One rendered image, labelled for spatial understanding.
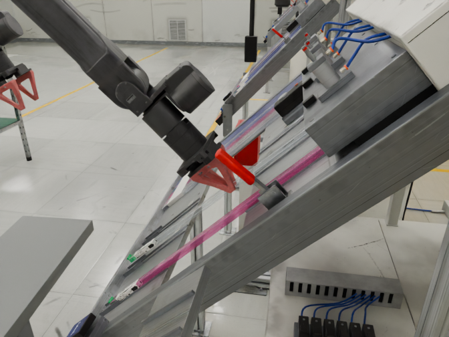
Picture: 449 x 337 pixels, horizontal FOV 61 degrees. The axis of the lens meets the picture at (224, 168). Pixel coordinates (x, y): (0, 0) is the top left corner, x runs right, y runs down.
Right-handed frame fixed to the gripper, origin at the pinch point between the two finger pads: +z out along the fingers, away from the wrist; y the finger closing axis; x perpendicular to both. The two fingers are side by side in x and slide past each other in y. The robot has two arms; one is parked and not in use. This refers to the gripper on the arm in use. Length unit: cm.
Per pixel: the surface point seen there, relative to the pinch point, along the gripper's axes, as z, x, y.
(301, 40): 2, -16, 124
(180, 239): 1.3, 13.7, -3.4
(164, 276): 1.3, 13.2, -14.2
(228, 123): 8, 35, 119
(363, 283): 41.2, -1.1, 11.4
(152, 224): 0.4, 32.4, 17.6
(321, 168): 1.1, -18.5, -15.1
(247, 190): 30, 36, 82
